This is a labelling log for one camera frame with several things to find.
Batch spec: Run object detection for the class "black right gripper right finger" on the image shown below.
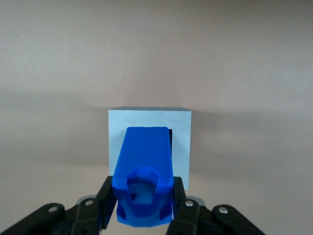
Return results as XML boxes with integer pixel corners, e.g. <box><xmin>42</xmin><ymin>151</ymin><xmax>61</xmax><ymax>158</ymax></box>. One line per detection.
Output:
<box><xmin>166</xmin><ymin>176</ymin><xmax>266</xmax><ymax>235</ymax></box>

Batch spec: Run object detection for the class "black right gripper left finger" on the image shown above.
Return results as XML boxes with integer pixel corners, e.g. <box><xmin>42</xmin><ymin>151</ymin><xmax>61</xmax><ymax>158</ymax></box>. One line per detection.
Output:
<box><xmin>0</xmin><ymin>176</ymin><xmax>117</xmax><ymax>235</ymax></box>

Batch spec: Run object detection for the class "blue plastic part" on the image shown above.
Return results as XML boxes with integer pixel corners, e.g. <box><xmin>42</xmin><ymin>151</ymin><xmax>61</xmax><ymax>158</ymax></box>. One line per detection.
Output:
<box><xmin>112</xmin><ymin>126</ymin><xmax>175</xmax><ymax>228</ymax></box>

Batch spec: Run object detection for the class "gray cube base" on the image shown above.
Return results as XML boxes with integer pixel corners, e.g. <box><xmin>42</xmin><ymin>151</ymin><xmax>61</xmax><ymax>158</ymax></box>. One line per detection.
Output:
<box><xmin>108</xmin><ymin>106</ymin><xmax>192</xmax><ymax>191</ymax></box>

